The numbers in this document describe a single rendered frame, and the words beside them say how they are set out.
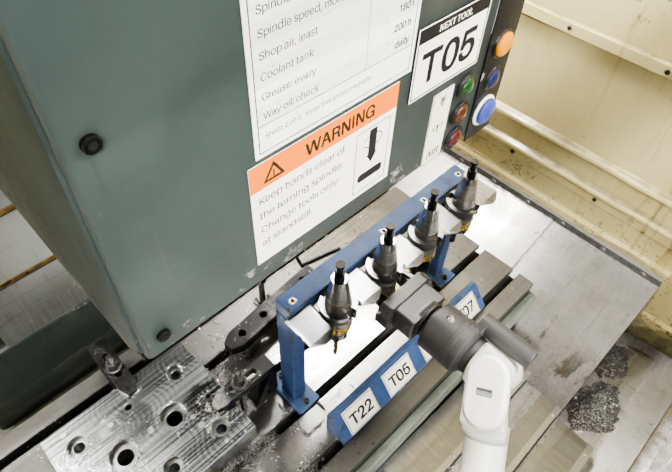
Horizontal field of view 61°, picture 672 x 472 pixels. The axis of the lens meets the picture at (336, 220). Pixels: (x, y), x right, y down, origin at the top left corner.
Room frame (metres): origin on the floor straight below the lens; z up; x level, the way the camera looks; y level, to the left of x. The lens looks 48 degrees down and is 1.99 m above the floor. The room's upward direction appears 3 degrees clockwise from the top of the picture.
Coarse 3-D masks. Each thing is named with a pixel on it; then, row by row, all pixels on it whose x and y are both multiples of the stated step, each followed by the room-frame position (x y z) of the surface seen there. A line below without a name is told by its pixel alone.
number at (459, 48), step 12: (468, 24) 0.45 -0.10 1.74; (480, 24) 0.46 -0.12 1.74; (456, 36) 0.44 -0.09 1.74; (468, 36) 0.45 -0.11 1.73; (444, 48) 0.43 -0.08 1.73; (456, 48) 0.44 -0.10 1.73; (468, 48) 0.45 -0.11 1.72; (444, 60) 0.43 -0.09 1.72; (456, 60) 0.44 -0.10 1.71; (468, 60) 0.46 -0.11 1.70; (444, 72) 0.43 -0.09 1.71
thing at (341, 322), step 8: (320, 296) 0.51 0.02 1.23; (352, 296) 0.52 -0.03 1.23; (320, 304) 0.50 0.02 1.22; (352, 304) 0.50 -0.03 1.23; (320, 312) 0.49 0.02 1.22; (328, 312) 0.48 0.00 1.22; (352, 312) 0.49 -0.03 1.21; (328, 320) 0.47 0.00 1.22; (336, 320) 0.47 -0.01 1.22; (344, 320) 0.47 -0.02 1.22
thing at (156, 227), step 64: (0, 0) 0.20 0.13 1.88; (64, 0) 0.22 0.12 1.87; (128, 0) 0.24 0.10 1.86; (192, 0) 0.26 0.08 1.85; (448, 0) 0.42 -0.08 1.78; (0, 64) 0.20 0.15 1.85; (64, 64) 0.21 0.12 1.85; (128, 64) 0.23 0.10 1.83; (192, 64) 0.26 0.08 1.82; (0, 128) 0.25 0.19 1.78; (64, 128) 0.20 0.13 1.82; (128, 128) 0.23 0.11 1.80; (192, 128) 0.25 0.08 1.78; (448, 128) 0.46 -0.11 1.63; (64, 192) 0.20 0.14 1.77; (128, 192) 0.22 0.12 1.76; (192, 192) 0.24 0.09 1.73; (64, 256) 0.25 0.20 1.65; (128, 256) 0.21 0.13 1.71; (192, 256) 0.24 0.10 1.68; (256, 256) 0.28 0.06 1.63; (128, 320) 0.20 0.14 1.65; (192, 320) 0.23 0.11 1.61
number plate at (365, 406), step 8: (368, 392) 0.48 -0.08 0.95; (360, 400) 0.46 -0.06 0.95; (368, 400) 0.47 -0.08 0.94; (376, 400) 0.47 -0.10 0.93; (352, 408) 0.45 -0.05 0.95; (360, 408) 0.45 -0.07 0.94; (368, 408) 0.46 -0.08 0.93; (376, 408) 0.46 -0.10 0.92; (344, 416) 0.43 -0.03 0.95; (352, 416) 0.43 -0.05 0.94; (360, 416) 0.44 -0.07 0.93; (368, 416) 0.44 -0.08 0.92; (352, 424) 0.42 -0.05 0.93; (360, 424) 0.43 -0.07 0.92; (352, 432) 0.41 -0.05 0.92
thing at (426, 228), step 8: (424, 208) 0.66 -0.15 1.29; (424, 216) 0.65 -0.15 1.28; (432, 216) 0.65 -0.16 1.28; (416, 224) 0.66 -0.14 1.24; (424, 224) 0.65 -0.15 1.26; (432, 224) 0.65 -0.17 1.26; (416, 232) 0.65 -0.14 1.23; (424, 232) 0.64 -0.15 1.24; (432, 232) 0.64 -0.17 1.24; (424, 240) 0.64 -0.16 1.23
